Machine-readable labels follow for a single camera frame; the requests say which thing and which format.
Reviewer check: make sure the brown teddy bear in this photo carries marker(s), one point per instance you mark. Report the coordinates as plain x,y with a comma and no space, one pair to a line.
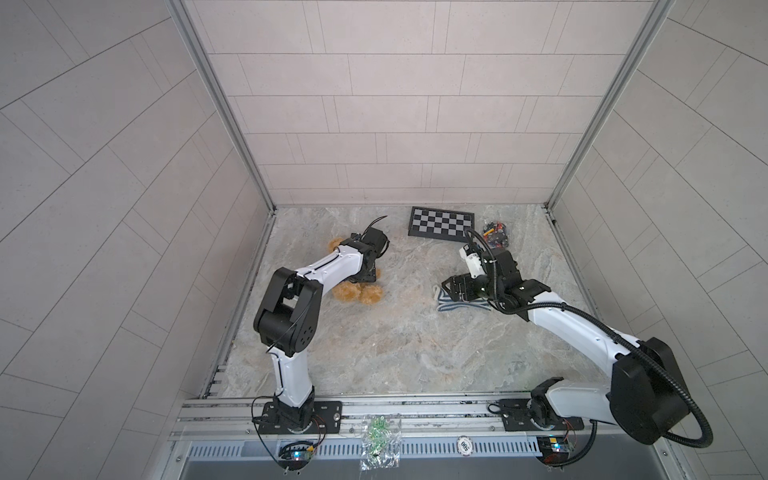
364,293

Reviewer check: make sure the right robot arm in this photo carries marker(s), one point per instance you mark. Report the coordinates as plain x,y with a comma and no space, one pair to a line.
644,393

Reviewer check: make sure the blue white striped sweater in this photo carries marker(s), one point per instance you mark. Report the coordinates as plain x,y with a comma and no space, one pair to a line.
446,304

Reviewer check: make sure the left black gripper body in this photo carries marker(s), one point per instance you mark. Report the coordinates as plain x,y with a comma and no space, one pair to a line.
370,275

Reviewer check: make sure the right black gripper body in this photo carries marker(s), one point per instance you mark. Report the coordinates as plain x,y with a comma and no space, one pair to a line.
472,288

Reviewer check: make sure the bag of colourful small parts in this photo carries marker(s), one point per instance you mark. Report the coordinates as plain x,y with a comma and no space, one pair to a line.
495,234

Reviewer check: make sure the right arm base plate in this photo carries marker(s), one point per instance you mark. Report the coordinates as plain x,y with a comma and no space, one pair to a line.
530,415

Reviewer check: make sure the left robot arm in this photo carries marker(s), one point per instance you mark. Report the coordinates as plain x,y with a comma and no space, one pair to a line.
287,318

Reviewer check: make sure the black white chessboard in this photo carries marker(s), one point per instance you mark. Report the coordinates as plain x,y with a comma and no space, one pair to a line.
440,224

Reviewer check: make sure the aluminium mounting rail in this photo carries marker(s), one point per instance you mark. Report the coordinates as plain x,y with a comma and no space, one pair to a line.
423,415

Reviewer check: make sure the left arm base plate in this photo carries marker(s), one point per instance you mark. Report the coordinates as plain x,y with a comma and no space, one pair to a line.
276,418

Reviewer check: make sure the round white sticker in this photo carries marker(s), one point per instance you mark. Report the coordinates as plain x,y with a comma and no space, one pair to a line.
465,446

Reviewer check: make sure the circuit board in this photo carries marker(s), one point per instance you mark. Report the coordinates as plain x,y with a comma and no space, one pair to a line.
553,449
295,456

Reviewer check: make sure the clear bag with green parts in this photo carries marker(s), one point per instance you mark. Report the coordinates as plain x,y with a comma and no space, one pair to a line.
381,440

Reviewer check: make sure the right circuit board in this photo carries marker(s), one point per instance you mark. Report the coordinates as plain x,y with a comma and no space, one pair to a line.
553,449

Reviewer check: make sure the left circuit board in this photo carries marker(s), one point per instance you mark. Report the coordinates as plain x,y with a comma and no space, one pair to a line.
295,456

